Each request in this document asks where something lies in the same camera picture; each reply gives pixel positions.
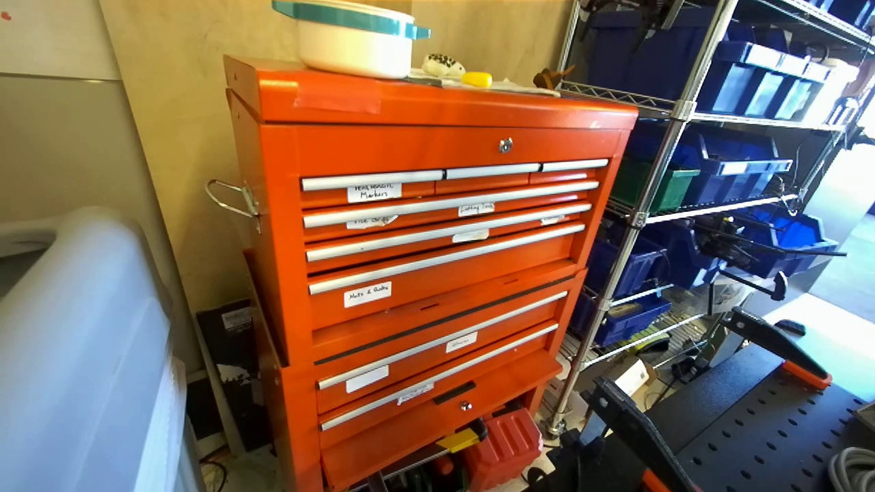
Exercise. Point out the yellow plastic toy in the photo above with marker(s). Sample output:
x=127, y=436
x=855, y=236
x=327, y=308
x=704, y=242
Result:
x=477, y=79

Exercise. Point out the white spotted plush toy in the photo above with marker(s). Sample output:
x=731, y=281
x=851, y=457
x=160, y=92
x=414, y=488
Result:
x=442, y=65

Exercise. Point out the brown toy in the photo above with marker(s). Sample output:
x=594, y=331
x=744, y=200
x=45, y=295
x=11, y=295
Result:
x=547, y=78

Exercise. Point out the white pot with teal rim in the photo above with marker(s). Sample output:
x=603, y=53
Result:
x=348, y=44

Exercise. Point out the wide shallow drawer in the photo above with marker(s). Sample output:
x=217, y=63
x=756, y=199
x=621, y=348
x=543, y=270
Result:
x=410, y=250
x=424, y=217

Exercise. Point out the wide deep drawer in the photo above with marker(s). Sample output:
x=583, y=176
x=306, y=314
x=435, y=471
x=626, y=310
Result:
x=478, y=383
x=444, y=283
x=424, y=362

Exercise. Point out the orange tool chest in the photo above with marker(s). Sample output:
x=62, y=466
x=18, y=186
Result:
x=410, y=287

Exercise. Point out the short drawer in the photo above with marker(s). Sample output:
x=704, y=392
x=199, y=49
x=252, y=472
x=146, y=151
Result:
x=554, y=177
x=478, y=183
x=328, y=195

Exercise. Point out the white cloth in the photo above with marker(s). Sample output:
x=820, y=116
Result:
x=513, y=87

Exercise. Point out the orange door with lock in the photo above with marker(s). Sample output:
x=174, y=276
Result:
x=410, y=430

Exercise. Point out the red plastic case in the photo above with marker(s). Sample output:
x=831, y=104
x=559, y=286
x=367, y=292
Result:
x=502, y=447

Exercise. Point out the cardboard box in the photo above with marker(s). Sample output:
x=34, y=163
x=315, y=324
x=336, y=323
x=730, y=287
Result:
x=625, y=379

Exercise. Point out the black flat board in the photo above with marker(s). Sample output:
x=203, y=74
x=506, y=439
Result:
x=236, y=369

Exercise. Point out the green bin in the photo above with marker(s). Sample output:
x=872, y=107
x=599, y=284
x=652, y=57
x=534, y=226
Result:
x=673, y=188

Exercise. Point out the black and orange clamp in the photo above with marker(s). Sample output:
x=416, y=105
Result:
x=636, y=430
x=779, y=345

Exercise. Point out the large dark blue bin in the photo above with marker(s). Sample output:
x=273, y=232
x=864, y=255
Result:
x=642, y=55

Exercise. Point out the blue bin with label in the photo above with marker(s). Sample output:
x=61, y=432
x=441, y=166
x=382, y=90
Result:
x=724, y=178

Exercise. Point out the row of blue bins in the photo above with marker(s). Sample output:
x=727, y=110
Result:
x=793, y=236
x=745, y=82

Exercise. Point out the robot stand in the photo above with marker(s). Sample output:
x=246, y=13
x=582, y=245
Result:
x=752, y=430

